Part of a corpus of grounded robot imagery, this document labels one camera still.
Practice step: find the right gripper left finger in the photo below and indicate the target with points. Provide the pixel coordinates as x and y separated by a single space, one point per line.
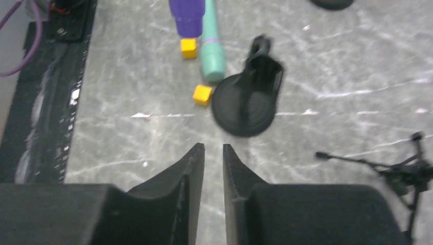
161 210

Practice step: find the tripod stand with shock mount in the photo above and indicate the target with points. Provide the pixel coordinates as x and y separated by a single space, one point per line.
407 179

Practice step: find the yellow cube near teal mic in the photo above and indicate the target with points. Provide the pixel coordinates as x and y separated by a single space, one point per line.
188 47

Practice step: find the teal microphone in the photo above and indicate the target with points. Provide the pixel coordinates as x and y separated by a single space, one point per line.
212 55

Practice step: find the yellow cube near centre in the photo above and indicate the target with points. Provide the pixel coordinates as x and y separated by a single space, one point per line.
202 95

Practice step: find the purple microphone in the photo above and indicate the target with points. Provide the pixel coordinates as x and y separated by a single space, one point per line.
188 16

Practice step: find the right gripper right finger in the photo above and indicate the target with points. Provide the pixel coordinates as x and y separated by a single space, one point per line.
258 212

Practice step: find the round-base mic stand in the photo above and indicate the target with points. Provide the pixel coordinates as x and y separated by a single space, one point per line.
333 5
245 104

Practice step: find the round-base mic stand front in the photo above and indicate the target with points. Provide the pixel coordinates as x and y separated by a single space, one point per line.
245 104

